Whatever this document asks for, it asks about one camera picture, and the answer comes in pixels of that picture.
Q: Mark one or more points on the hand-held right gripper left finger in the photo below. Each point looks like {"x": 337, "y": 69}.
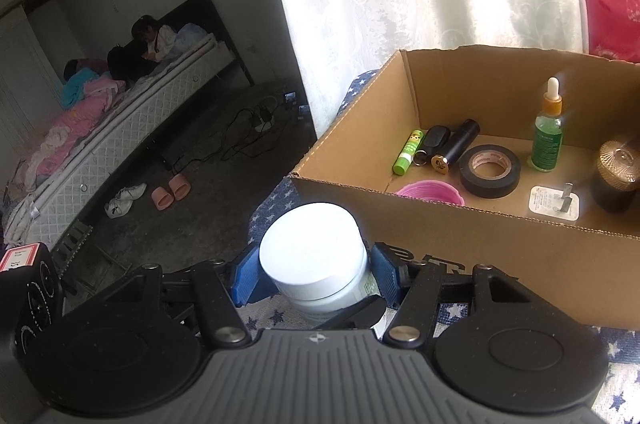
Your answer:
{"x": 245, "y": 279}

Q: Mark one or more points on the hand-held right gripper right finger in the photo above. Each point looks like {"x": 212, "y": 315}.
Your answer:
{"x": 385, "y": 274}

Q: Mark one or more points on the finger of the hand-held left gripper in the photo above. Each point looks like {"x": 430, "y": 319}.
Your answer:
{"x": 352, "y": 314}

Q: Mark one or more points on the white pill bottle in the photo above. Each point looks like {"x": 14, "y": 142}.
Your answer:
{"x": 312, "y": 249}

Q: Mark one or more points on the pink plastic bowl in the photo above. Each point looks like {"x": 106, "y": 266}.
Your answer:
{"x": 430, "y": 193}

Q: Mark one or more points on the brown cardboard box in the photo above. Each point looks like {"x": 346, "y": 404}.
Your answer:
{"x": 500, "y": 254}

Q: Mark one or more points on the green glue stick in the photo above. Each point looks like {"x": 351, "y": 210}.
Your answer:
{"x": 407, "y": 154}

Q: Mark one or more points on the black tape roll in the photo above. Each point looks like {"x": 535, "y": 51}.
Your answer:
{"x": 467, "y": 176}

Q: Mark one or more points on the black key fob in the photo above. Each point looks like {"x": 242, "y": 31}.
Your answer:
{"x": 434, "y": 141}

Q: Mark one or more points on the black lipstick tube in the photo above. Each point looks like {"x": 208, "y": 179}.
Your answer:
{"x": 457, "y": 144}

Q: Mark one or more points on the white charger plug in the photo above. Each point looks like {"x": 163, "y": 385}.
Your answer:
{"x": 545, "y": 204}

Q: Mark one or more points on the green dropper bottle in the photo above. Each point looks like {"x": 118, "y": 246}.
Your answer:
{"x": 545, "y": 144}

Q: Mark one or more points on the dark jar with gold lid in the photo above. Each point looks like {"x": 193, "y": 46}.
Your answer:
{"x": 612, "y": 189}

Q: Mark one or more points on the white shoe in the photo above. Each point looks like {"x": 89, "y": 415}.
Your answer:
{"x": 132, "y": 191}
{"x": 117, "y": 206}

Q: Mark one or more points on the white power strip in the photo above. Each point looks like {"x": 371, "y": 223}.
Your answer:
{"x": 264, "y": 120}

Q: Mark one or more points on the bed with white mattress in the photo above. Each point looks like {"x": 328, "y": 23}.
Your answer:
{"x": 125, "y": 144}

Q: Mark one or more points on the pink bedding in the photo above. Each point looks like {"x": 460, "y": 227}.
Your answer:
{"x": 95, "y": 104}

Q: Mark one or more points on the white wardrobe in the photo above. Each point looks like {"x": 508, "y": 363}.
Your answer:
{"x": 25, "y": 69}

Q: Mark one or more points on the white star towel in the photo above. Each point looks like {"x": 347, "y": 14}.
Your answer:
{"x": 625, "y": 384}

